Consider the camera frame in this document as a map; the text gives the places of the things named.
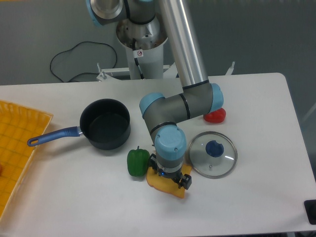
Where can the green bell pepper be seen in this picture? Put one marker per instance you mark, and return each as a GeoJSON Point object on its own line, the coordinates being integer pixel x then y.
{"type": "Point", "coordinates": [137, 162]}

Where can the black saucepan blue handle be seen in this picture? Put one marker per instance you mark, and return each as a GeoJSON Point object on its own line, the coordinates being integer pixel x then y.
{"type": "Point", "coordinates": [105, 123]}

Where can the glass pot lid blue knob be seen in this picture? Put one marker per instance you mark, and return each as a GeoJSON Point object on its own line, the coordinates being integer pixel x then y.
{"type": "Point", "coordinates": [212, 155]}

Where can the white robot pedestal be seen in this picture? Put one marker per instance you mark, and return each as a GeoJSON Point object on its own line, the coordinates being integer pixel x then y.
{"type": "Point", "coordinates": [144, 47]}

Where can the red bell pepper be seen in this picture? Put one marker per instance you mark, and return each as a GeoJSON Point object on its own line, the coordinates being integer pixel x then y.
{"type": "Point", "coordinates": [217, 116]}

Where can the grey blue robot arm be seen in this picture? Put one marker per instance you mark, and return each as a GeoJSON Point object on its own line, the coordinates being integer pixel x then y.
{"type": "Point", "coordinates": [199, 96]}

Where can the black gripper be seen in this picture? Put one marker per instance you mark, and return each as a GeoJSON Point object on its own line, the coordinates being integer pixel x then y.
{"type": "Point", "coordinates": [182, 180]}

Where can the yellow woven tray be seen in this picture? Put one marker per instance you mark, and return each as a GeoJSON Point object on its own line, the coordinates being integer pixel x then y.
{"type": "Point", "coordinates": [17, 124]}

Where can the black device at table edge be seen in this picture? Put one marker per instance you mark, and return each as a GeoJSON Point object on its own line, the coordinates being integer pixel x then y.
{"type": "Point", "coordinates": [310, 207]}

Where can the white metal mounting bracket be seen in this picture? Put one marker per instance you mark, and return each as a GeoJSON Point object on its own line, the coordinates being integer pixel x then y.
{"type": "Point", "coordinates": [169, 72]}

